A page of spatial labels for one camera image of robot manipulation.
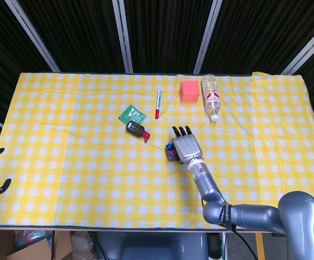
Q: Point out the clear plastic water bottle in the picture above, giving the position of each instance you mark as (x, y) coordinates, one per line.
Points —
(212, 100)

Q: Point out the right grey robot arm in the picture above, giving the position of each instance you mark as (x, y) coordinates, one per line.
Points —
(254, 214)

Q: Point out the black bottle with red cap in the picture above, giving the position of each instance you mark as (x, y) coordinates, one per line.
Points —
(135, 128)

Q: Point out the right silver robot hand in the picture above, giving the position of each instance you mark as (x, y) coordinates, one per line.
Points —
(186, 146)

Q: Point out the white marker with red cap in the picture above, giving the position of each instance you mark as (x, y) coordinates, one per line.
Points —
(157, 104)

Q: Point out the purple two-stud building block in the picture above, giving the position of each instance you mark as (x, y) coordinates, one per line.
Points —
(171, 155)

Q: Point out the brown cardboard box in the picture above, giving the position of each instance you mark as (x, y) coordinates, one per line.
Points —
(61, 243)

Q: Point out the black pleated curtain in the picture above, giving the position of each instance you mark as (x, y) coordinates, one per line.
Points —
(80, 32)

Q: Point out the coral pink cube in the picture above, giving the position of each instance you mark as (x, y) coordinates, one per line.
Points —
(189, 92)

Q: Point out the green sachet packet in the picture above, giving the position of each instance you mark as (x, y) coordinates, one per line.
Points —
(131, 113)

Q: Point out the white frame post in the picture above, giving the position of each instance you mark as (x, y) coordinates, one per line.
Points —
(34, 38)
(124, 35)
(306, 46)
(207, 38)

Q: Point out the yellow white checkered tablecloth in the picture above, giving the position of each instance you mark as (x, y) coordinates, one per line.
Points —
(91, 176)

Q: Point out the grey robot torso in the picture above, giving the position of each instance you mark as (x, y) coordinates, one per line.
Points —
(151, 246)

